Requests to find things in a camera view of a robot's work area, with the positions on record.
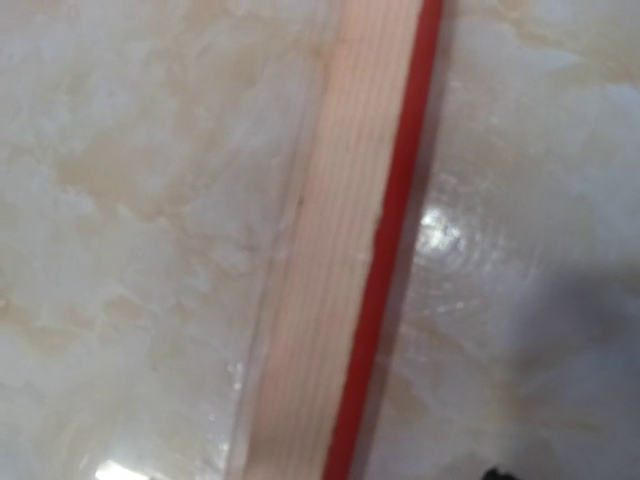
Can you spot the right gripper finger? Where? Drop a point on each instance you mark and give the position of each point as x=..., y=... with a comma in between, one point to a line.
x=497, y=474

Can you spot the wooden red photo frame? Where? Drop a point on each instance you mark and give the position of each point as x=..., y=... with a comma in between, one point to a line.
x=331, y=275

